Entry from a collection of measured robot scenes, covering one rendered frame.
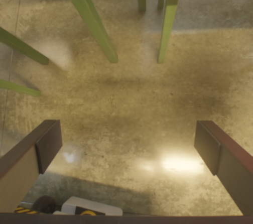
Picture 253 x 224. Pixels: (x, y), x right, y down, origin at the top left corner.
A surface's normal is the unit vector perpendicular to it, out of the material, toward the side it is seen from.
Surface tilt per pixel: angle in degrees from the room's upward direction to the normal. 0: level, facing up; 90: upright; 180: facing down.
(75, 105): 0
